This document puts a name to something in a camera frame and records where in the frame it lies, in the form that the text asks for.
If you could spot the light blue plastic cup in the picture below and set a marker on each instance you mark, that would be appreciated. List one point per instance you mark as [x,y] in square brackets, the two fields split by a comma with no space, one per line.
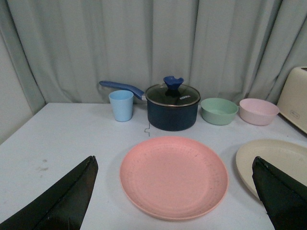
[122,105]

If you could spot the pink plastic bowl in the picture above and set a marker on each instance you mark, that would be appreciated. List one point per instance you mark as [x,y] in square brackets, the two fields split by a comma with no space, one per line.
[257,112]

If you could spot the cream toaster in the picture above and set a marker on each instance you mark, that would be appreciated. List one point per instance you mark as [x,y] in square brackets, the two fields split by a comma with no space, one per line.
[293,99]

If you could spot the glass pot lid blue knob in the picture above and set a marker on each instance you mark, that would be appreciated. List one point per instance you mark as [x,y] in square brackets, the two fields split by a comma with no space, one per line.
[172,93]

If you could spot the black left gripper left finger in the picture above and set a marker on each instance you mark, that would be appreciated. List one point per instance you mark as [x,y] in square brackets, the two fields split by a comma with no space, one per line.
[61,207]

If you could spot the pink plastic plate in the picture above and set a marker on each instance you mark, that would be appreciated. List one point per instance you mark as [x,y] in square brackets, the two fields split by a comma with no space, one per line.
[173,178]

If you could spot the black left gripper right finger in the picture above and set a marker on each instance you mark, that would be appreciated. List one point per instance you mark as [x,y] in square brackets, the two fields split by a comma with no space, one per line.
[284,198]

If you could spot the cream plastic plate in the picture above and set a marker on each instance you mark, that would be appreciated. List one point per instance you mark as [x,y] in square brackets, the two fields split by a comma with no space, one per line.
[288,157]

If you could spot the green plastic bowl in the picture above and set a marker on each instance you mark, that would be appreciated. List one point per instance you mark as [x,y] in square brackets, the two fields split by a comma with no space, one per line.
[218,111]

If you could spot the dark blue saucepan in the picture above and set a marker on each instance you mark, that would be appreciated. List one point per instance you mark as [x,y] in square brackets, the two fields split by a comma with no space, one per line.
[162,117]

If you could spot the grey curtain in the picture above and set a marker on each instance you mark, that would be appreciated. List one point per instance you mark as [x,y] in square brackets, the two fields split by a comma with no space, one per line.
[57,51]

